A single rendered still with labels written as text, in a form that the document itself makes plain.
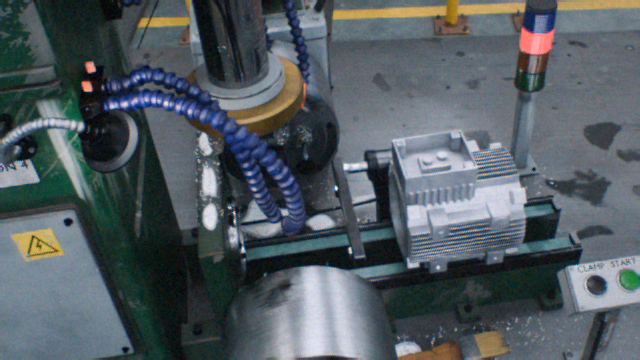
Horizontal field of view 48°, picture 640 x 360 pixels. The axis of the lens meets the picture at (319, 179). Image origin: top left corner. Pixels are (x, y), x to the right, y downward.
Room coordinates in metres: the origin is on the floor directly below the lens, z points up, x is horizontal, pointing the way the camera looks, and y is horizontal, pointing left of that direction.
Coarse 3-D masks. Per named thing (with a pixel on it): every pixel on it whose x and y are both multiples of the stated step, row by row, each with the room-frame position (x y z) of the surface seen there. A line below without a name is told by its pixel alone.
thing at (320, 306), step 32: (256, 288) 0.63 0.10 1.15; (288, 288) 0.61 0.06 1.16; (320, 288) 0.61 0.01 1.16; (352, 288) 0.62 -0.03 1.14; (224, 320) 0.62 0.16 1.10; (256, 320) 0.58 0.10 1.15; (288, 320) 0.56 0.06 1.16; (320, 320) 0.56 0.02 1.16; (352, 320) 0.56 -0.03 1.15; (384, 320) 0.60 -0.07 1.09; (224, 352) 0.57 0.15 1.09; (256, 352) 0.53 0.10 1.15; (288, 352) 0.51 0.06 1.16; (320, 352) 0.51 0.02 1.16; (352, 352) 0.51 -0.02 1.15; (384, 352) 0.53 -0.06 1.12
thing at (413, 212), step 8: (496, 144) 0.95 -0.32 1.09; (392, 160) 0.94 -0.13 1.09; (392, 168) 0.93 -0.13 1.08; (512, 192) 0.83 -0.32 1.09; (520, 192) 0.83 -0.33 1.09; (512, 200) 0.82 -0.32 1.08; (520, 200) 0.82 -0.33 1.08; (408, 208) 0.81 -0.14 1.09; (416, 208) 0.81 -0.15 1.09; (408, 216) 0.81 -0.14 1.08; (416, 216) 0.80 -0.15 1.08; (512, 248) 0.82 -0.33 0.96; (408, 264) 0.80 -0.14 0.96; (416, 264) 0.80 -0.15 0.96
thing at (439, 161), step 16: (416, 144) 0.93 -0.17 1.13; (432, 144) 0.93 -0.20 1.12; (448, 144) 0.93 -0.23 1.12; (464, 144) 0.90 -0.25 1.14; (400, 160) 0.87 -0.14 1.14; (416, 160) 0.90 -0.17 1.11; (432, 160) 0.88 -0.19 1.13; (448, 160) 0.88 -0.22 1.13; (464, 160) 0.89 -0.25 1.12; (400, 176) 0.86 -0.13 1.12; (416, 176) 0.83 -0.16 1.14; (432, 176) 0.83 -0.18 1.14; (448, 176) 0.83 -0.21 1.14; (464, 176) 0.83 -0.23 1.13; (400, 192) 0.86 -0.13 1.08; (416, 192) 0.83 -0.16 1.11; (432, 192) 0.83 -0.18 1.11; (448, 192) 0.83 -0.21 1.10; (464, 192) 0.83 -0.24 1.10
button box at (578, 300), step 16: (560, 272) 0.68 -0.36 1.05; (576, 272) 0.66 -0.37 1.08; (592, 272) 0.66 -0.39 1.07; (608, 272) 0.66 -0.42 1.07; (576, 288) 0.64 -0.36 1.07; (608, 288) 0.64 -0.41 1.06; (624, 288) 0.63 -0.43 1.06; (576, 304) 0.62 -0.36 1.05; (592, 304) 0.62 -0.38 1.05; (608, 304) 0.62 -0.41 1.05; (624, 304) 0.62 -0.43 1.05
